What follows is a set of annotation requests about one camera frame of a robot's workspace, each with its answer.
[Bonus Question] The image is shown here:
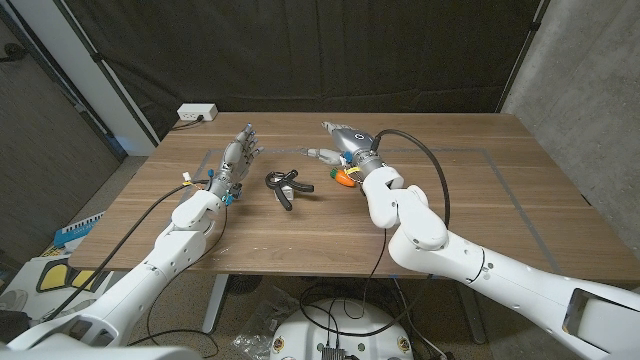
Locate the grey table leg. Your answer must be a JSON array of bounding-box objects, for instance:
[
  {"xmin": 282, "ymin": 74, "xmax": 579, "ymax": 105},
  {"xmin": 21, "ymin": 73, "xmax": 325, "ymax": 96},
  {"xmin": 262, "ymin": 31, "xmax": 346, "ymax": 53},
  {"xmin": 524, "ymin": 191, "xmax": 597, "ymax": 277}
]
[{"xmin": 457, "ymin": 287, "xmax": 487, "ymax": 345}]

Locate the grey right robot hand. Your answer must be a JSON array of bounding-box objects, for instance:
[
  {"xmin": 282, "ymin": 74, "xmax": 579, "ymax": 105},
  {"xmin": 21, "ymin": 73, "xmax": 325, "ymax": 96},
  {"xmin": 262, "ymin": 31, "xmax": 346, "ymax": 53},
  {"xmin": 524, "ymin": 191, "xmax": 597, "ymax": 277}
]
[{"xmin": 299, "ymin": 121, "xmax": 389, "ymax": 179}]

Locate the white table leg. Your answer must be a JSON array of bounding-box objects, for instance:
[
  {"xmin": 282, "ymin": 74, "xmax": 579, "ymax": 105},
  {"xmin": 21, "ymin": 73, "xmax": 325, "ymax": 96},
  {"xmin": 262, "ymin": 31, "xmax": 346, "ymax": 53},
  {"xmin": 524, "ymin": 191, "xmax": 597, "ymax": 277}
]
[{"xmin": 202, "ymin": 273, "xmax": 231, "ymax": 335}]

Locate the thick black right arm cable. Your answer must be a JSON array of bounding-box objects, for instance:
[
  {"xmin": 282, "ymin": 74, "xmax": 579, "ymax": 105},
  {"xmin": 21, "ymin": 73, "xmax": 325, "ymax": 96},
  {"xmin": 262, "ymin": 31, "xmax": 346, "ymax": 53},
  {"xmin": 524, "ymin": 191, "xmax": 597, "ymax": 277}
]
[{"xmin": 298, "ymin": 128, "xmax": 452, "ymax": 339}]

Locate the clear plastic bag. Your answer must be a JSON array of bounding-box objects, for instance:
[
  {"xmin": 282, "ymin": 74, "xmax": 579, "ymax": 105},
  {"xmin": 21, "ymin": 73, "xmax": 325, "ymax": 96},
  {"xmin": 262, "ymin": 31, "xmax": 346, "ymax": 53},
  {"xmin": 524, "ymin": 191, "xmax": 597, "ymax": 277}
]
[{"xmin": 234, "ymin": 287, "xmax": 296, "ymax": 359}]

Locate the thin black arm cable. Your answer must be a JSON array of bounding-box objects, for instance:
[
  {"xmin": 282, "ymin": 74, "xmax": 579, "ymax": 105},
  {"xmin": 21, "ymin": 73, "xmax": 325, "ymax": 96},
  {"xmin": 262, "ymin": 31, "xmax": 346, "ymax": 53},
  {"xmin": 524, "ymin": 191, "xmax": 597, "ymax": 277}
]
[
  {"xmin": 127, "ymin": 204, "xmax": 229, "ymax": 359},
  {"xmin": 344, "ymin": 228, "xmax": 389, "ymax": 321}
]

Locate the black pouch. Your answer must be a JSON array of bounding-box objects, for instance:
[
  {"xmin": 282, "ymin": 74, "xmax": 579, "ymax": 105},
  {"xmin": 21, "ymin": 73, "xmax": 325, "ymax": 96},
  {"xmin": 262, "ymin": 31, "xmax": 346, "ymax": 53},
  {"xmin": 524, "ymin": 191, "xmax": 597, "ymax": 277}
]
[{"xmin": 0, "ymin": 309, "xmax": 32, "ymax": 344}]

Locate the black power cord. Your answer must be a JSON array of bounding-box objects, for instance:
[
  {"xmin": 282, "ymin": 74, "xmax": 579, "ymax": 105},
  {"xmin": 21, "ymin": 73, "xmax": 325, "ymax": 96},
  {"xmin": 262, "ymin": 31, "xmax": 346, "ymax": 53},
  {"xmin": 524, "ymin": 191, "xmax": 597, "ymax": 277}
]
[{"xmin": 169, "ymin": 115, "xmax": 205, "ymax": 132}]

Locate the white power strip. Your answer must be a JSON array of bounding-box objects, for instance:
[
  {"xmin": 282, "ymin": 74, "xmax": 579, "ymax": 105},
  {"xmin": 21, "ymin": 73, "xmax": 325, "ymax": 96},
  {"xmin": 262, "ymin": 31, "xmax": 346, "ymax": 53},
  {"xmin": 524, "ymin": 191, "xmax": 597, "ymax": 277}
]
[{"xmin": 176, "ymin": 103, "xmax": 219, "ymax": 122}]

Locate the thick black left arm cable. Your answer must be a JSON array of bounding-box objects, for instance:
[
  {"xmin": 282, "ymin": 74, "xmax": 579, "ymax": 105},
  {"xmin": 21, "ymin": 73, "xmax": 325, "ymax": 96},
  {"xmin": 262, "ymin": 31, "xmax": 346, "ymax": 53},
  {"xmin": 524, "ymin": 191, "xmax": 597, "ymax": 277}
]
[{"xmin": 47, "ymin": 179, "xmax": 211, "ymax": 321}]

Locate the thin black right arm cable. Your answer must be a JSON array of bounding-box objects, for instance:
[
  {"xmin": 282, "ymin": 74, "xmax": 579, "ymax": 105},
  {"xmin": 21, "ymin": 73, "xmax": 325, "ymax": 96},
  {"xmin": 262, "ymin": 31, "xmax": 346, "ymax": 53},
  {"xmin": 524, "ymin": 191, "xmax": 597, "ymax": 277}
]
[{"xmin": 344, "ymin": 228, "xmax": 389, "ymax": 321}]

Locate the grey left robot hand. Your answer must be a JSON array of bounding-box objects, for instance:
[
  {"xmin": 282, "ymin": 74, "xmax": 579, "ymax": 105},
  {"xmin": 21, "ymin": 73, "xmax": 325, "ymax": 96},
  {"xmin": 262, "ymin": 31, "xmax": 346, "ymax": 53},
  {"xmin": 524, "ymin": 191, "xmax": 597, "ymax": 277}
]
[{"xmin": 207, "ymin": 123, "xmax": 265, "ymax": 205}]

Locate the black backdrop curtain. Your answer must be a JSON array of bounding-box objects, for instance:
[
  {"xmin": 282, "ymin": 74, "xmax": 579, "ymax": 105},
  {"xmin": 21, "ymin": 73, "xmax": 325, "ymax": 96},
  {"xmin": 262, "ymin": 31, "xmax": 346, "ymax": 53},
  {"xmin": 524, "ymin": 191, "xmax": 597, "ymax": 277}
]
[{"xmin": 62, "ymin": 0, "xmax": 544, "ymax": 142}]

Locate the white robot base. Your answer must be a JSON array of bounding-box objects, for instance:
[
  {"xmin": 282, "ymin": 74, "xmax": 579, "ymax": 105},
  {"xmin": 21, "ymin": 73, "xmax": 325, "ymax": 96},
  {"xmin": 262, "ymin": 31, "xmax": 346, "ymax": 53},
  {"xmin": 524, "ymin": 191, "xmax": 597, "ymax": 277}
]
[{"xmin": 269, "ymin": 298, "xmax": 415, "ymax": 360}]

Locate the blue and white box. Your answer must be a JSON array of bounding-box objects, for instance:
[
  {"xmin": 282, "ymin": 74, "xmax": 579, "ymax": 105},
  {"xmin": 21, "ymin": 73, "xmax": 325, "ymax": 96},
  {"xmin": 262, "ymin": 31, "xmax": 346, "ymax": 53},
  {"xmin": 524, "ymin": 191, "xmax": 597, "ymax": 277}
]
[{"xmin": 52, "ymin": 210, "xmax": 106, "ymax": 249}]

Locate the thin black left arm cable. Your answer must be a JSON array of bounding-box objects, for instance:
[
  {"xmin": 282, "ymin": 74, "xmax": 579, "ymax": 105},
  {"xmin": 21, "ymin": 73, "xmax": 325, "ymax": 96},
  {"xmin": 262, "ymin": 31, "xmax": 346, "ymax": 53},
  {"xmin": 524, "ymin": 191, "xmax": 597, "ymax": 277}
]
[{"xmin": 127, "ymin": 204, "xmax": 229, "ymax": 359}]

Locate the orange toy carrot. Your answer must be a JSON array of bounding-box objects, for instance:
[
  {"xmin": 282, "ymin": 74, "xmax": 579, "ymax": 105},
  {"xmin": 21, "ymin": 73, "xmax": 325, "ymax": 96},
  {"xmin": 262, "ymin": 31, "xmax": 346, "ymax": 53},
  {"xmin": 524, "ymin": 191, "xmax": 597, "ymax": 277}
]
[{"xmin": 329, "ymin": 167, "xmax": 357, "ymax": 189}]

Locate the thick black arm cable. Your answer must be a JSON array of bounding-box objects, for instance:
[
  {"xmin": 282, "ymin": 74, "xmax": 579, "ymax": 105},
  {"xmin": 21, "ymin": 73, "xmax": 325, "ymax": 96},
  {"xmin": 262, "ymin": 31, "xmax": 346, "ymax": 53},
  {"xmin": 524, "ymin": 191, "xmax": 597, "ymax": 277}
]
[
  {"xmin": 298, "ymin": 128, "xmax": 452, "ymax": 339},
  {"xmin": 47, "ymin": 179, "xmax": 211, "ymax": 321}
]

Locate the black grip strengthener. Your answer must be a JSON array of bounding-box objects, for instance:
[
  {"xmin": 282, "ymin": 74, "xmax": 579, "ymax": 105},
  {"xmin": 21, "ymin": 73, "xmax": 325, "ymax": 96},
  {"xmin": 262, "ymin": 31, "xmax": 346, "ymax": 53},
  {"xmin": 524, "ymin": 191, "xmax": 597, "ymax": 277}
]
[{"xmin": 264, "ymin": 169, "xmax": 316, "ymax": 212}]

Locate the black backdrop pole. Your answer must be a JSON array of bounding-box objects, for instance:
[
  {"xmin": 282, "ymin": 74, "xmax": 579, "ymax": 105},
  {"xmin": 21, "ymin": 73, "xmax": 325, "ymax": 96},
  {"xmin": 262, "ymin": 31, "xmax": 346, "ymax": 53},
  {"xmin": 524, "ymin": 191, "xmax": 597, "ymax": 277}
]
[
  {"xmin": 494, "ymin": 0, "xmax": 551, "ymax": 114},
  {"xmin": 52, "ymin": 0, "xmax": 161, "ymax": 147}
]

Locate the black round floor fan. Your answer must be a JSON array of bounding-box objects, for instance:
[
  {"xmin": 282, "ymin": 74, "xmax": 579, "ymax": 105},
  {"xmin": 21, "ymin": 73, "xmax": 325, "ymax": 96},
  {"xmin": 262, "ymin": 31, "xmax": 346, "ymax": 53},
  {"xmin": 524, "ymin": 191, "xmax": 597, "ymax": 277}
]
[{"xmin": 225, "ymin": 274, "xmax": 264, "ymax": 296}]

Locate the white board with yellow shapes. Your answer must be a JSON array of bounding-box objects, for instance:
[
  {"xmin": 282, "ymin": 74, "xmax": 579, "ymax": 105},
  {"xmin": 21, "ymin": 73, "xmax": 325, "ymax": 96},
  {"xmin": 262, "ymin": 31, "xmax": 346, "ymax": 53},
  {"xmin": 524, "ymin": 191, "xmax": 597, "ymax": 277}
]
[{"xmin": 0, "ymin": 252, "xmax": 116, "ymax": 321}]

